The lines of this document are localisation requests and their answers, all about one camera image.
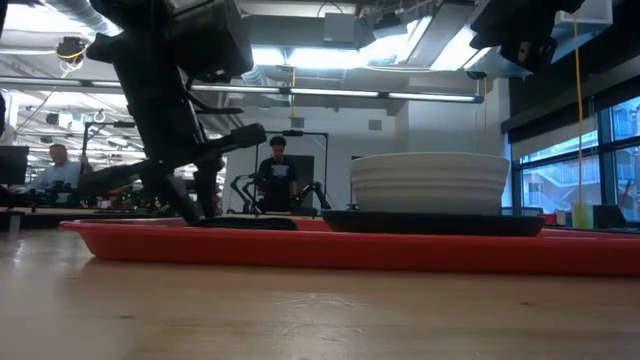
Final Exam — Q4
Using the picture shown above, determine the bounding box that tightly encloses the yellow-green cup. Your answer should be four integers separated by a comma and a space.
571, 201, 595, 231

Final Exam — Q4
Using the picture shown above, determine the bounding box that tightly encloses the white bowl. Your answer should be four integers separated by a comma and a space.
349, 151, 511, 217

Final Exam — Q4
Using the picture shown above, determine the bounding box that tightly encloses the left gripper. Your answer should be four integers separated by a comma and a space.
77, 49, 268, 226

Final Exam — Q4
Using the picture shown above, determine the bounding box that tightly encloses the dark blue plate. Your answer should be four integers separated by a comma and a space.
321, 209, 546, 238

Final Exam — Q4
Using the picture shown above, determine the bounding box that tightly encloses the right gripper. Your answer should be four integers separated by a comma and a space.
469, 0, 586, 75

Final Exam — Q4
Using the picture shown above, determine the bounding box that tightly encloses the red plastic tray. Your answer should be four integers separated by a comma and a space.
58, 216, 640, 278

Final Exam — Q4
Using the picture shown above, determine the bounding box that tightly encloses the black ceiling device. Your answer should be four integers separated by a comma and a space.
54, 34, 90, 65

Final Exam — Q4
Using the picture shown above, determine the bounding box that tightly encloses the window with dark frame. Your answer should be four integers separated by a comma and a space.
510, 97, 640, 224

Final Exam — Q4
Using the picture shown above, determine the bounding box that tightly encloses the person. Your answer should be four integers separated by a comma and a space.
29, 143, 96, 194
253, 135, 300, 214

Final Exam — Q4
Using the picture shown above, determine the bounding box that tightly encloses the dark laptop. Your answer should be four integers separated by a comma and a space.
592, 203, 630, 231

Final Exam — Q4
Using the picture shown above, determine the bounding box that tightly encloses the black monitor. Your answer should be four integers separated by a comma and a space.
0, 144, 30, 187

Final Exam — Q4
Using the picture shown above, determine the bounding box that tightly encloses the hanging yellow cord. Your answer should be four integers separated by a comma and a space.
572, 18, 585, 206

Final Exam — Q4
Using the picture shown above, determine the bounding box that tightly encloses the grey ceiling box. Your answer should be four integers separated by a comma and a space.
322, 12, 357, 44

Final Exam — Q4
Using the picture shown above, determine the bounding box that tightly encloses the long ceiling light bar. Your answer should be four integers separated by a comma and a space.
0, 74, 485, 105

